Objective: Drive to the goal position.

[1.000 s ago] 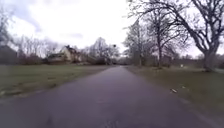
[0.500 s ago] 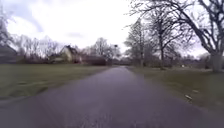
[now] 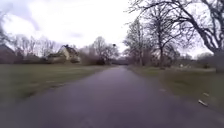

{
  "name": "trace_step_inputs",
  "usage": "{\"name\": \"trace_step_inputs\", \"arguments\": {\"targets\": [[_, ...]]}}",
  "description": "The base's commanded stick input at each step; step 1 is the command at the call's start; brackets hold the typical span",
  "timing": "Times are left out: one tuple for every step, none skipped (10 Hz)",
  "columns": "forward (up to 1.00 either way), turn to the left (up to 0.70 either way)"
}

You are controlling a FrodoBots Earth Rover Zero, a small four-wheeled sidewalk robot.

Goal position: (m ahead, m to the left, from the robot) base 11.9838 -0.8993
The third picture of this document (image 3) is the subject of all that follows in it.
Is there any row of bare trees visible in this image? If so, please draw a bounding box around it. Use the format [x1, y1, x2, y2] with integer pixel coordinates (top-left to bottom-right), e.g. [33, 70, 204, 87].
[0, 13, 64, 64]

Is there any cream house with dark roof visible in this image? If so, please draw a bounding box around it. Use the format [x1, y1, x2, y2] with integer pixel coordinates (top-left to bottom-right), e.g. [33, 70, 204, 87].
[46, 44, 82, 64]

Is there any dark hedge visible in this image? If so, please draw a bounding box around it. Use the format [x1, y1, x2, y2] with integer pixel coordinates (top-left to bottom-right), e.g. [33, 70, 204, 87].
[0, 53, 48, 65]

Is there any cluster of bare trees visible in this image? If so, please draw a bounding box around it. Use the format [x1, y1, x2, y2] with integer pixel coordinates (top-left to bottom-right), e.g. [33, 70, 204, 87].
[81, 35, 120, 66]

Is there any grey asphalt path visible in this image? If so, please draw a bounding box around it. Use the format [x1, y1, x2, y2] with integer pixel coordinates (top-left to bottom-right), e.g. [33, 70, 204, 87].
[0, 65, 224, 128]

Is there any large bare tree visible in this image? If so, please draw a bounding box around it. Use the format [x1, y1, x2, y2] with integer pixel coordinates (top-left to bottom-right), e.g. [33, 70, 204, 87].
[128, 0, 224, 73]

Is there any group of bare trees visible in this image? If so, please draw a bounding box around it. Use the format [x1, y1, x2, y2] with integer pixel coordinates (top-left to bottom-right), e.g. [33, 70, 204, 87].
[123, 6, 188, 70]

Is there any grass field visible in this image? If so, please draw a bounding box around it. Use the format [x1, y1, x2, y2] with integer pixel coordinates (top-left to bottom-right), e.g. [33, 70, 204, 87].
[0, 63, 116, 105]
[127, 64, 224, 115]

